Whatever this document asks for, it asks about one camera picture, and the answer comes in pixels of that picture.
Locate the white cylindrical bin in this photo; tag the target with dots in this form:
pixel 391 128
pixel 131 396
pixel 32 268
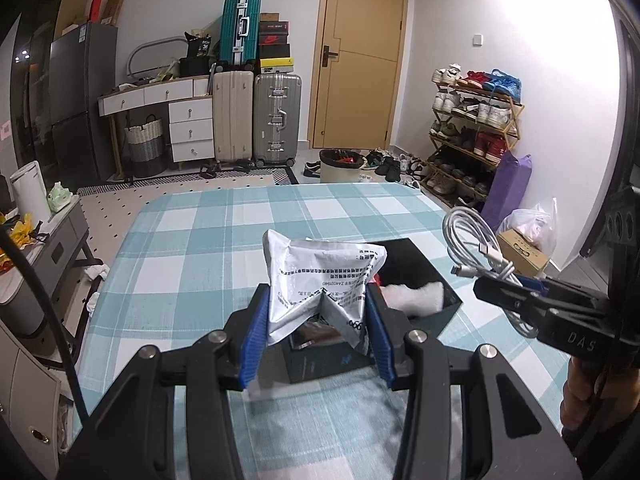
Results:
pixel 30 195

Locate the plain black shoe box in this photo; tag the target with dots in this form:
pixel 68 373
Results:
pixel 274 51

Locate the grey curved metal frame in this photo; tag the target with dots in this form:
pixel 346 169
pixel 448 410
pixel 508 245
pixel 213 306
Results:
pixel 150 47

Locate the wooden shoe rack with shoes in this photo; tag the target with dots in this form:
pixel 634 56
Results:
pixel 487 112

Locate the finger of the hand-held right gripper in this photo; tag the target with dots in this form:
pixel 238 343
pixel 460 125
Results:
pixel 500 295
pixel 531 283

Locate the black paper bag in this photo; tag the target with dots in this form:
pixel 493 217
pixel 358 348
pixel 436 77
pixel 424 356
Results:
pixel 200 52

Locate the white floor cabinet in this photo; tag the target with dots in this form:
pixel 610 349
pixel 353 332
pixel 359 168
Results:
pixel 30 385

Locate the purple fabric bag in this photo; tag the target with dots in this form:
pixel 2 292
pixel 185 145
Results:
pixel 505 190

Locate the beige suitcase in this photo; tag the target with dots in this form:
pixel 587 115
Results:
pixel 232 115

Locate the grey refrigerator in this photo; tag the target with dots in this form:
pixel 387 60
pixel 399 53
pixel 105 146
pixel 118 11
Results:
pixel 75 100

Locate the pale green soft item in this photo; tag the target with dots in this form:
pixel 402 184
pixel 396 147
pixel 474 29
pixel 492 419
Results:
pixel 60 197

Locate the red flat box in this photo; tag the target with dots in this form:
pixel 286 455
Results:
pixel 96 7

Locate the pink paper note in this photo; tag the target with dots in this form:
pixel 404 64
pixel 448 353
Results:
pixel 5 130

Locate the black cardboard box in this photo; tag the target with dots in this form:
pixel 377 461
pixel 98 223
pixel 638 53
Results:
pixel 325 367

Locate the white fluffy cloth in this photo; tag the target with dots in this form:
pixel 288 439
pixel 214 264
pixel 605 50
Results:
pixel 415 298

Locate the brown shoe box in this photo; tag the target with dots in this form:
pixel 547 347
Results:
pixel 270 16

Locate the tan wooden door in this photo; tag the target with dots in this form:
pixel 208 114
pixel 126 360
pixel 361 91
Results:
pixel 360 60

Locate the woven laundry basket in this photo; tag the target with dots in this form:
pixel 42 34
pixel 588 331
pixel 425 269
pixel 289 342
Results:
pixel 145 145

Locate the brown cardboard carton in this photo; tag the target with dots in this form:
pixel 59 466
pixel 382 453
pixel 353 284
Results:
pixel 114 7

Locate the person's right hand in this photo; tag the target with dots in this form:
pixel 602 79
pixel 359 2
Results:
pixel 577 390

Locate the dark glossy wardrobe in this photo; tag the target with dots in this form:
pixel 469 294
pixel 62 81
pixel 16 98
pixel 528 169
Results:
pixel 35 60

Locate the tan cardboard box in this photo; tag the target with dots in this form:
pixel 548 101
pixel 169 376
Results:
pixel 525 255

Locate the white sock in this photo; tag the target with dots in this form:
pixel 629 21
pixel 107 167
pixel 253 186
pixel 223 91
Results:
pixel 96 272
pixel 93 304

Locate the grey low cabinet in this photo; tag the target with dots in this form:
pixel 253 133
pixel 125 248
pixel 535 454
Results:
pixel 55 255

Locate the silver suitcase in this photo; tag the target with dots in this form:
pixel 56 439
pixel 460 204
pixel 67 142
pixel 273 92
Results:
pixel 276 120

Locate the beige waste bin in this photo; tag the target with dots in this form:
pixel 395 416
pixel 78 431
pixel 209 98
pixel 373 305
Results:
pixel 340 167

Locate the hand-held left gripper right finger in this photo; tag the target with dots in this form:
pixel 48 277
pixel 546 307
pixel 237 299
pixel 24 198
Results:
pixel 380 345

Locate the black sandal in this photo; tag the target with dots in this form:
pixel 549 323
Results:
pixel 244 164
pixel 210 168

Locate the clear plastic bag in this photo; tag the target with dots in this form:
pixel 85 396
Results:
pixel 537 220

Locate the white desk with drawers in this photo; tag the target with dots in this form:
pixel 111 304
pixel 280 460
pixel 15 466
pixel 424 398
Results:
pixel 190 130

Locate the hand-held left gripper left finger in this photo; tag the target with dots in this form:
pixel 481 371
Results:
pixel 252 345

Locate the black and red shoe box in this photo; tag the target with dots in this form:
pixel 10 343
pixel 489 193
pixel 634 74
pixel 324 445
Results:
pixel 273 39

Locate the scattered shoes group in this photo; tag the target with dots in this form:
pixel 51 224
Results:
pixel 390 167

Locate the teal suitcase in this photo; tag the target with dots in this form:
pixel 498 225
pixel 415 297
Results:
pixel 241 25

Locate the grey plastic mailer packet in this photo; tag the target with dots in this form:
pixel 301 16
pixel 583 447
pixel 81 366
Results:
pixel 310 280

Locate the yellow plastic bag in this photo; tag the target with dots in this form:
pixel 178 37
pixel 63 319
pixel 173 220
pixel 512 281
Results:
pixel 20 230

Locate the black shoe box white label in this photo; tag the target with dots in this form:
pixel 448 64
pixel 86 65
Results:
pixel 273 27

